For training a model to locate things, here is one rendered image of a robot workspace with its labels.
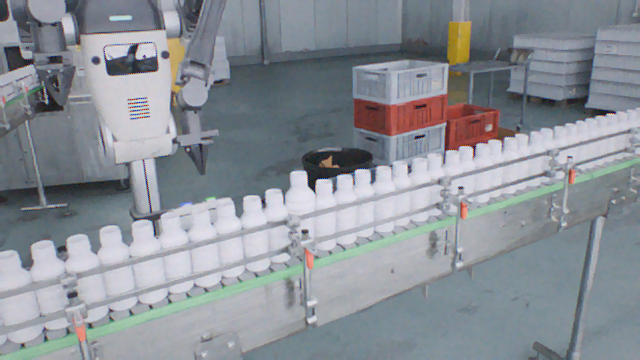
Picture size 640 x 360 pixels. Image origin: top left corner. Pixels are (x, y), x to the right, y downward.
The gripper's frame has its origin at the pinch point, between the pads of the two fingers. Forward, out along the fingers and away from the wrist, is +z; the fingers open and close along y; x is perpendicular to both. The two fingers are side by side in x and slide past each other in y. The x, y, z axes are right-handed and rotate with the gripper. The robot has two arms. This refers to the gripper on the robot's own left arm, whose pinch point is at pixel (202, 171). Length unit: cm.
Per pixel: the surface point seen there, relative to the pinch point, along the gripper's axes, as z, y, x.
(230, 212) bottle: 9.9, -1.0, -18.9
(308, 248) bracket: 20.2, 11.3, -26.9
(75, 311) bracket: 19.9, -33.4, -26.3
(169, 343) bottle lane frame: 33.4, -17.9, -15.1
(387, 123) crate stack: -13, 178, 162
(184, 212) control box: 8.5, -7.1, -4.4
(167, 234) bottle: 11.4, -14.4, -18.2
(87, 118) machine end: -71, 5, 344
